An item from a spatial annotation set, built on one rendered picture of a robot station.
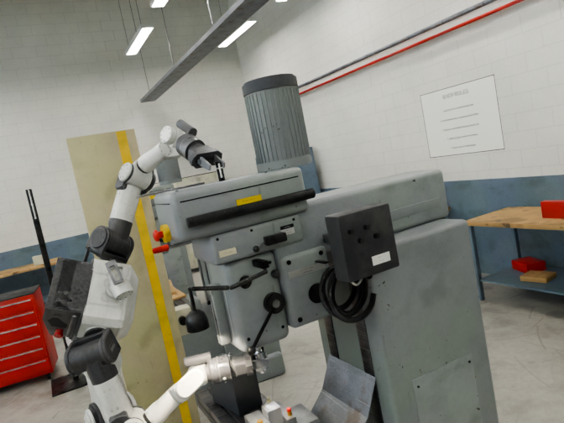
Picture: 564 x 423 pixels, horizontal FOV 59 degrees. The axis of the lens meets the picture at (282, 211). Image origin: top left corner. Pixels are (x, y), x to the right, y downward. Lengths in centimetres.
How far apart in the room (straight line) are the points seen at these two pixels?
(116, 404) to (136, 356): 170
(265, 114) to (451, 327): 106
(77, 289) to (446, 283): 134
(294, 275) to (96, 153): 198
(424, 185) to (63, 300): 140
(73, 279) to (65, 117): 897
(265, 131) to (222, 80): 989
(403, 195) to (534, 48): 409
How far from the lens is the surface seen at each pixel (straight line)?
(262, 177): 165
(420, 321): 193
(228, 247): 161
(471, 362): 214
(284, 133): 174
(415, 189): 202
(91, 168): 337
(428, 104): 692
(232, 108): 1156
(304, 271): 174
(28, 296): 617
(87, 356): 182
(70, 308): 186
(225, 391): 226
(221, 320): 175
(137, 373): 358
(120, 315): 188
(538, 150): 596
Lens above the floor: 193
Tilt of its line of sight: 6 degrees down
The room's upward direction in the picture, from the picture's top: 11 degrees counter-clockwise
